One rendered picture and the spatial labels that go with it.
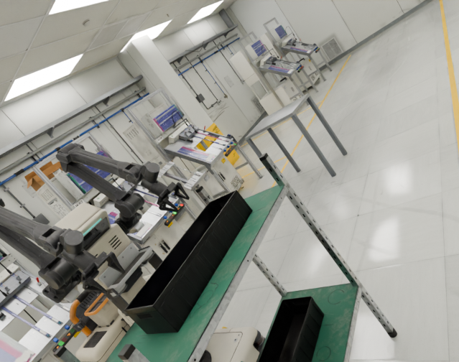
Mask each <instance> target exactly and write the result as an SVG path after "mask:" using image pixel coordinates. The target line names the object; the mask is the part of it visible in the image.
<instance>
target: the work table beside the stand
mask: <svg viewBox="0 0 459 362"><path fill-rule="evenodd" d="M306 100H307V102H308V103H309V104H310V106H311V107H312V109H313V111H314V112H315V113H316V115H317V117H318V118H319V120H320V121H321V123H322V124H323V126H324V127H325V129H326V130H327V132H328V133H329V135H330V136H331V138H332V139H333V141H334V142H335V144H336V145H337V147H338V148H339V150H340V152H341V153H342V155H343V156H345V155H347V151H346V150H345V148H344V147H343V145H342V144H341V142H340V141H339V139H338V138H337V136H336V135H335V133H334V131H333V130H332V129H331V127H330V125H329V124H328V122H327V121H326V120H325V117H324V116H323V115H322V113H321V112H320V110H319V108H318V107H317V106H316V104H315V102H314V101H313V100H312V98H311V96H310V94H309V93H308V94H306V95H304V96H303V97H301V98H299V99H297V100H296V101H294V102H292V103H290V104H288V105H287V106H285V107H283V108H281V109H279V110H278V111H276V112H274V113H273V114H271V115H269V116H267V117H266V118H264V119H262V120H261V121H260V122H259V123H258V124H257V125H256V126H255V127H254V128H253V130H252V131H251V132H250V133H249V134H248V135H247V136H246V137H245V138H244V139H245V140H246V141H247V142H248V144H249V145H250V147H251V148H252V149H253V150H254V152H255V153H256V155H257V156H258V158H260V156H261V155H262V153H261V152H260V151H259V149H258V148H257V146H256V145H255V143H253V141H252V140H251V137H253V136H256V135H257V134H259V133H261V132H263V131H265V130H267V131H268V132H269V133H270V135H271V136H272V138H273V139H274V140H275V142H276V143H277V145H278V146H279V148H280V149H281V150H282V152H283V153H284V155H285V156H286V158H287V159H288V160H289V162H290V163H291V164H292V166H293V167H294V168H295V170H296V171H297V172H300V170H301V169H300V168H299V167H298V165H297V164H296V162H295V161H294V160H293V158H292V157H291V155H290V154H289V152H288V151H287V150H286V148H285V147H284V145H283V144H282V143H281V141H280V140H279V138H278V137H277V135H276V134H275V133H274V131H273V130H272V128H271V127H272V126H274V125H276V124H278V123H280V122H281V121H283V120H285V119H288V118H289V117H291V118H292V119H293V121H294V122H295V123H296V125H297V127H298V128H299V130H300V131H301V132H302V134H303V135H304V137H305V138H306V140H307V141H308V143H309V144H310V146H311V147H312V149H313V150H314V151H315V153H316V155H317V156H318V157H319V159H320V161H321V162H322V163H323V164H324V166H325V168H326V169H327V171H328V172H329V173H330V175H331V177H335V176H336V173H335V171H334V170H333V168H332V167H331V166H330V164H329V162H328V161H327V159H326V158H325V156H324V155H323V153H322V152H321V151H320V149H319V148H318V146H317V144H316V143H315V142H314V140H313V139H312V137H311V136H310V134H309V133H308V131H307V129H306V128H305V127H304V126H303V124H302V122H301V121H300V120H299V118H298V117H297V115H296V112H297V110H298V109H299V108H300V107H301V105H302V104H303V103H304V102H305V101H306Z"/></svg>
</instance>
